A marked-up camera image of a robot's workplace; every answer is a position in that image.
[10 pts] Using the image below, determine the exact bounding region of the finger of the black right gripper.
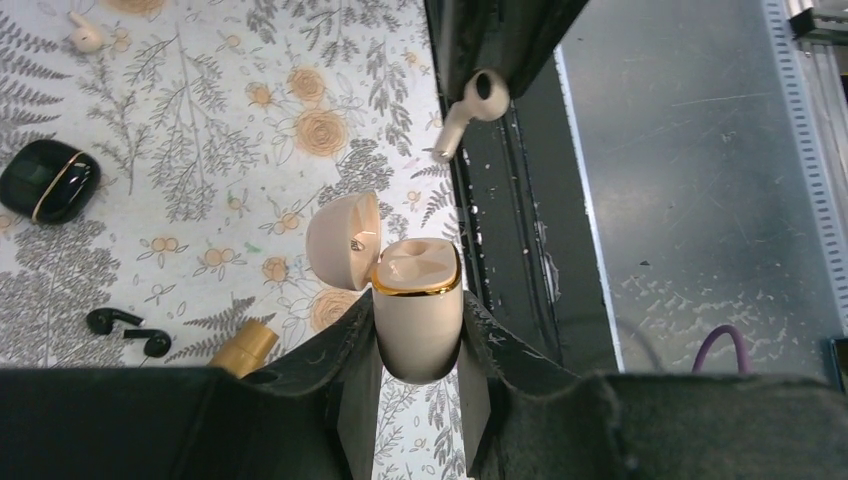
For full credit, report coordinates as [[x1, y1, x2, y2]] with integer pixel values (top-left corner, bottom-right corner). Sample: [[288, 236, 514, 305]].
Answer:
[[497, 0, 589, 99], [424, 0, 494, 102]]

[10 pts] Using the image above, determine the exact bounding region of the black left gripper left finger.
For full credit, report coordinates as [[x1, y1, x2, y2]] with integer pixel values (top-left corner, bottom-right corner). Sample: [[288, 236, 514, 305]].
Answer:
[[1, 294, 382, 479]]

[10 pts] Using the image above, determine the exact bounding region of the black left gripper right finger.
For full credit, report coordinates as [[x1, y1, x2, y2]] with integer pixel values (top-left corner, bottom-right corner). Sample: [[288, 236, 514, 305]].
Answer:
[[458, 293, 847, 479]]

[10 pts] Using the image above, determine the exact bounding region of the white earbud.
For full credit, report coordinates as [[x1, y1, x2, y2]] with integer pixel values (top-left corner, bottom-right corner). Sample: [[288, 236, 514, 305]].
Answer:
[[431, 69, 511, 163], [68, 11, 104, 54]]

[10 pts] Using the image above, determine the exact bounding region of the cream earbud charging case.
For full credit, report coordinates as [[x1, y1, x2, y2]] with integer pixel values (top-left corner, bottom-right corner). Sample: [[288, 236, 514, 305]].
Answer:
[[306, 191, 463, 384]]

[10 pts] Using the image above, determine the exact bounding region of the black earbud charging case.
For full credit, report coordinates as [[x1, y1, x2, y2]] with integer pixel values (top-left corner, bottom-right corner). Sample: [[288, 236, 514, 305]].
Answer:
[[1, 139, 102, 225]]

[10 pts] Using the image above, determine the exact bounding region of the gold microphone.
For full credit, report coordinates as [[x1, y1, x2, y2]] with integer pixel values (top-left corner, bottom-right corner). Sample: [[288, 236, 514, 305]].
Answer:
[[208, 319, 279, 379]]

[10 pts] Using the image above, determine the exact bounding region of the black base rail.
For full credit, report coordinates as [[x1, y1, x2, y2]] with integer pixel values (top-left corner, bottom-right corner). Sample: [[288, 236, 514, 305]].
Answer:
[[423, 0, 627, 376]]

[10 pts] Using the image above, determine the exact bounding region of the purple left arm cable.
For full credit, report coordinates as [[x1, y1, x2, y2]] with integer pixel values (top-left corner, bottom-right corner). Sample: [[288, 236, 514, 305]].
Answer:
[[690, 323, 755, 376]]

